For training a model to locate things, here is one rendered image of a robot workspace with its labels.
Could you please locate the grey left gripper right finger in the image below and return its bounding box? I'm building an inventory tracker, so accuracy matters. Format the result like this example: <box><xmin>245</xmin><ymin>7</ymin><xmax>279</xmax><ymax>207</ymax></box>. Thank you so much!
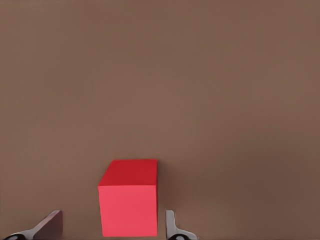
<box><xmin>165</xmin><ymin>209</ymin><xmax>198</xmax><ymax>240</ymax></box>

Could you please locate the red wooden cube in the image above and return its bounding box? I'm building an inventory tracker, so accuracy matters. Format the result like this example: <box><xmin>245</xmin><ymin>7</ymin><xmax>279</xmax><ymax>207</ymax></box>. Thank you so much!
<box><xmin>97</xmin><ymin>158</ymin><xmax>159</xmax><ymax>238</ymax></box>

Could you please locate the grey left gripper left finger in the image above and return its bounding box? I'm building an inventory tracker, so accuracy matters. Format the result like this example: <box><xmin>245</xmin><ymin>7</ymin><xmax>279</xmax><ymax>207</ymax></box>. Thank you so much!
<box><xmin>1</xmin><ymin>209</ymin><xmax>64</xmax><ymax>240</ymax></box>

